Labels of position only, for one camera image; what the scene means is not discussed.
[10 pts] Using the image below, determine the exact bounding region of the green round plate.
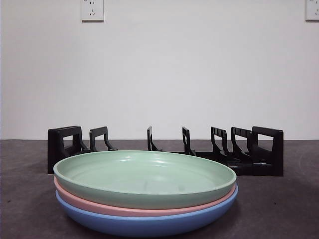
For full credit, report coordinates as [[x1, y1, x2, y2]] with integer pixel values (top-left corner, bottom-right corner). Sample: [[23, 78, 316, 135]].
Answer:
[[53, 150, 237, 209]]

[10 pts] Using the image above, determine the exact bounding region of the pink round plate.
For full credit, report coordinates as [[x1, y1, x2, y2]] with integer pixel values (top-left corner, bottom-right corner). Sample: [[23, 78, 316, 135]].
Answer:
[[54, 175, 237, 217]]

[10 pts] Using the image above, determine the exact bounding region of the blue round plate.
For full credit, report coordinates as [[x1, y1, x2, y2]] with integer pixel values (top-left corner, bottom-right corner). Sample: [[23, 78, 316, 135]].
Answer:
[[55, 184, 239, 238]]

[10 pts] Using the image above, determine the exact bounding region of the black plastic dish rack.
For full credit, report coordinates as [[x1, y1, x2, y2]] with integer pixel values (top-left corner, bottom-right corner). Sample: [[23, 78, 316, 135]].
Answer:
[[47, 125, 284, 177]]

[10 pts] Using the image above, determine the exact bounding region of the white wall socket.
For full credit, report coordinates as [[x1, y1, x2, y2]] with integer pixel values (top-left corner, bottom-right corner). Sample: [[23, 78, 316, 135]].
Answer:
[[81, 0, 105, 22], [305, 0, 319, 22]]

